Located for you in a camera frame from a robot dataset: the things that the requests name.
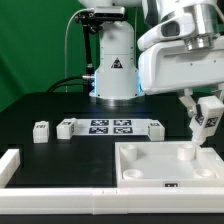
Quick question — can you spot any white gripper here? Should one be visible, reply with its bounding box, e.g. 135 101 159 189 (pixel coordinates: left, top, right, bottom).
137 13 224 117

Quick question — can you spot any white square tabletop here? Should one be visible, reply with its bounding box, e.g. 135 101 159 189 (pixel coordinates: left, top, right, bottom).
115 141 224 188

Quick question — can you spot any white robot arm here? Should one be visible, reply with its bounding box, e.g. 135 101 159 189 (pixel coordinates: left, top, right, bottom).
79 0 224 106

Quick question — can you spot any fiducial marker sheet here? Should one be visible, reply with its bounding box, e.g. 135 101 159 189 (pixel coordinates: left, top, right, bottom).
74 119 159 136

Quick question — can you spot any green backdrop curtain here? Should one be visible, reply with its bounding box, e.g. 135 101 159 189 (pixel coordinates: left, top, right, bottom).
0 0 224 113

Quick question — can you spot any white U-shaped obstacle fence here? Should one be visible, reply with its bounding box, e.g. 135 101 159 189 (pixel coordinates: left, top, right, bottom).
0 149 224 215

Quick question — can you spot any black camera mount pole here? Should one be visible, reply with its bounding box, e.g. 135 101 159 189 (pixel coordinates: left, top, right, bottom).
83 24 94 93

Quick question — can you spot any black camera on mount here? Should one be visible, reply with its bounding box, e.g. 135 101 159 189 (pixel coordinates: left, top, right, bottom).
75 6 127 24

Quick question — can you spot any black cable bundle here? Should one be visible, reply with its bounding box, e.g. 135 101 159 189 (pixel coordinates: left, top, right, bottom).
45 75 88 94

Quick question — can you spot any grey cable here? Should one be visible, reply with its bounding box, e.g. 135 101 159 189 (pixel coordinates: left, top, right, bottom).
64 8 88 93

